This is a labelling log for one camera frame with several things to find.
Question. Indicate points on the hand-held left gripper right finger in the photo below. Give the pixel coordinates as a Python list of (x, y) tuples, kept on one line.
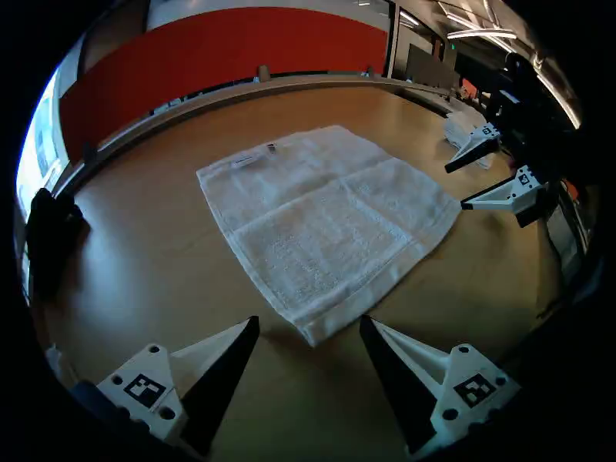
[(447, 380)]

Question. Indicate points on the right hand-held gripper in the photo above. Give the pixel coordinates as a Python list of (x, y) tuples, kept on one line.
[(529, 110)]

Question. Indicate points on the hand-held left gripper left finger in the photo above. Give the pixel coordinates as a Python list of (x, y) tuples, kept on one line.
[(159, 380)]

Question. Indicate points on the white towel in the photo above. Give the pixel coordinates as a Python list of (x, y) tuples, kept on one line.
[(327, 216)]

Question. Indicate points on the stack of white towels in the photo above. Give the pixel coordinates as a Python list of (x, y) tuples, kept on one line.
[(464, 134)]

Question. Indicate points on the heap of black towels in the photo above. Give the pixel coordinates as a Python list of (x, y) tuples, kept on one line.
[(50, 226)]

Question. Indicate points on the red desk screen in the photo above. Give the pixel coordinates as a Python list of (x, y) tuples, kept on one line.
[(202, 72)]

